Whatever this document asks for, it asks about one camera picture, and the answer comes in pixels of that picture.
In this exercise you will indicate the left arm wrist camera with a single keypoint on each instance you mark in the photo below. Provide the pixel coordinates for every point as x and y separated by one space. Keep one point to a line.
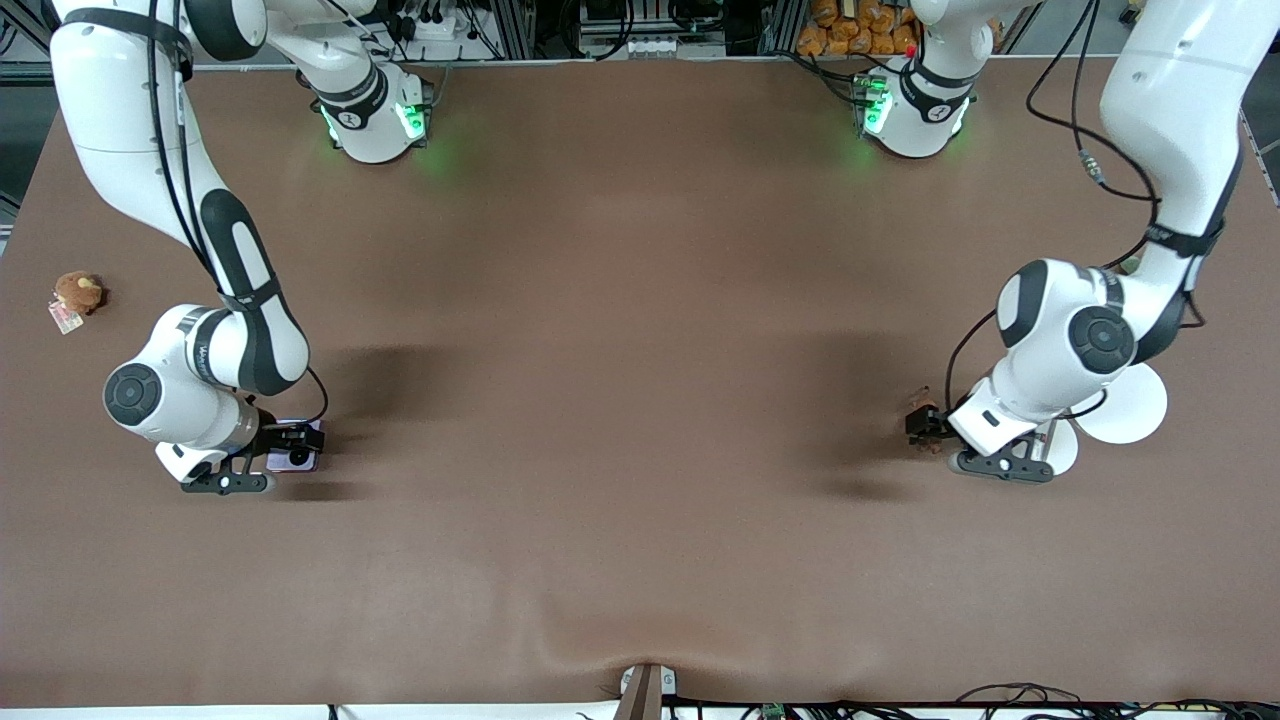
1000 468

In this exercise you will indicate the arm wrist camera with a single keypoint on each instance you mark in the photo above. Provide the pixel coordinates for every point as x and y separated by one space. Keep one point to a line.
225 483
1000 468

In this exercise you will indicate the long white power strip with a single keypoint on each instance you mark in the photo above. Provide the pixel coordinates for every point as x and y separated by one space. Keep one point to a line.
650 46

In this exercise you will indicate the brown lion statue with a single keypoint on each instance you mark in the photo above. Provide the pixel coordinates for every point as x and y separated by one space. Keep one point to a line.
922 396

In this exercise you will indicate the white desk lamp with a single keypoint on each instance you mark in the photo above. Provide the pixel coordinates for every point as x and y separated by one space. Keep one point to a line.
1135 405

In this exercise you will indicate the lilac flip phone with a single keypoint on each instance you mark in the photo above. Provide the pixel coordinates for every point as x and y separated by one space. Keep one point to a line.
280 463

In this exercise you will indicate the brown plush toy with tag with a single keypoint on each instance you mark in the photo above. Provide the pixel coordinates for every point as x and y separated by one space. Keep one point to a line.
78 293

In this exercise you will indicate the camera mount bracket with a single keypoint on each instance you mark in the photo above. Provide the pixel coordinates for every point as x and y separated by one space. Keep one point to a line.
645 695

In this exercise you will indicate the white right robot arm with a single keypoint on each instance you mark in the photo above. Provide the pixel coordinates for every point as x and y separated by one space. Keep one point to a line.
130 100

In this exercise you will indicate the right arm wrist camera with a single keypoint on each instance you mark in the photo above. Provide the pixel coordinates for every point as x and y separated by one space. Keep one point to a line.
225 483

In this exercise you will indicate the brown table mat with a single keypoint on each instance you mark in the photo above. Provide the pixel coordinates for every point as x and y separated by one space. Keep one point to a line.
640 550

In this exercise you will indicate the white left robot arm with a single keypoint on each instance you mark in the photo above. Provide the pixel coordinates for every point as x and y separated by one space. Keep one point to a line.
1180 80

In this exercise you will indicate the grey green totoro plush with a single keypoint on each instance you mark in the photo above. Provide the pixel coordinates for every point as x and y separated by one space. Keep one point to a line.
1130 265

